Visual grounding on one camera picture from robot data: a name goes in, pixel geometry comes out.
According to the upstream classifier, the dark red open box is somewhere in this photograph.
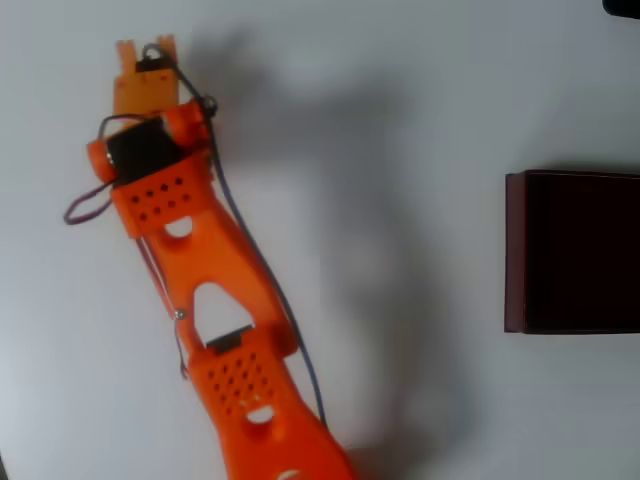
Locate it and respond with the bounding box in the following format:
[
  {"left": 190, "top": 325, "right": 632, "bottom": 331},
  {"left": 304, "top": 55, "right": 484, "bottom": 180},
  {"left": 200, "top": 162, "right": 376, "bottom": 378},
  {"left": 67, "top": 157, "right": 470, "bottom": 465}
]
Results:
[{"left": 504, "top": 169, "right": 640, "bottom": 335}]

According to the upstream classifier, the black object at edge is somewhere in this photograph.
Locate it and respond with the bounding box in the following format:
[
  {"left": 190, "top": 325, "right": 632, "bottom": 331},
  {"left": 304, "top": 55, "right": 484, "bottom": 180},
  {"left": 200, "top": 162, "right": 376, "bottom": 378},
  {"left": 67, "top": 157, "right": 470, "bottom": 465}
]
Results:
[{"left": 601, "top": 0, "right": 640, "bottom": 21}]

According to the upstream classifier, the purple cable loop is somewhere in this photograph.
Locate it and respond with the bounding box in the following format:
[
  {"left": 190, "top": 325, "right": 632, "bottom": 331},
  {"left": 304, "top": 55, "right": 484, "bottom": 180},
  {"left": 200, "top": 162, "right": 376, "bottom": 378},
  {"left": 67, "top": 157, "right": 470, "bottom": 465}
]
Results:
[{"left": 63, "top": 181, "right": 115, "bottom": 226}]

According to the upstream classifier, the long dark purple cable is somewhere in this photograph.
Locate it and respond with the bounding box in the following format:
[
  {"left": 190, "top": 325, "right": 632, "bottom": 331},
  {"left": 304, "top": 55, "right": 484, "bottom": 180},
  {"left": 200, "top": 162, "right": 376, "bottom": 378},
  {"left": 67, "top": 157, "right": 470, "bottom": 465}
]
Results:
[{"left": 141, "top": 42, "right": 329, "bottom": 430}]

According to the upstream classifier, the thin red purple cable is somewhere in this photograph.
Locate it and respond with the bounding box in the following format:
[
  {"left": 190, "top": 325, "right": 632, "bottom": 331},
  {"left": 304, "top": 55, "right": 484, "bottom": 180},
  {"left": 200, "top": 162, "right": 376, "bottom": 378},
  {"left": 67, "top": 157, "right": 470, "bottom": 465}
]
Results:
[{"left": 137, "top": 235, "right": 190, "bottom": 379}]

